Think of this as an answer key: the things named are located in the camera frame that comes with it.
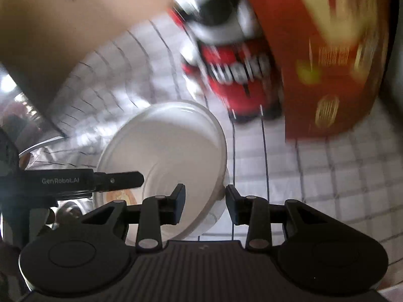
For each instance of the red snack box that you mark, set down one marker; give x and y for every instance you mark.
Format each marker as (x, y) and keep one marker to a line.
(314, 37)

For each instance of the black monitor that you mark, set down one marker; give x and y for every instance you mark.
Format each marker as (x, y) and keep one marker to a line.
(19, 94)

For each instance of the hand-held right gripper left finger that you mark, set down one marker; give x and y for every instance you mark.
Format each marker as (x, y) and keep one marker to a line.
(178, 204)

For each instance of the deep white bowl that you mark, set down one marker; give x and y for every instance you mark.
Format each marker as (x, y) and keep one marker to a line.
(163, 151)

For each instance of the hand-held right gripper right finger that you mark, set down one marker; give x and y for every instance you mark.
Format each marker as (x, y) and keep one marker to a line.
(231, 207)

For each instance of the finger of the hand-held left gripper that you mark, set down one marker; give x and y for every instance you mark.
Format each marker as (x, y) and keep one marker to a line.
(119, 181)

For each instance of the panda robot figurine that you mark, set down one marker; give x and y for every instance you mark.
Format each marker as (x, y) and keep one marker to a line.
(239, 78)

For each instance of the black white checkered tablecloth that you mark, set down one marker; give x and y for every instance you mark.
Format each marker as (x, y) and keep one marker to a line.
(330, 179)

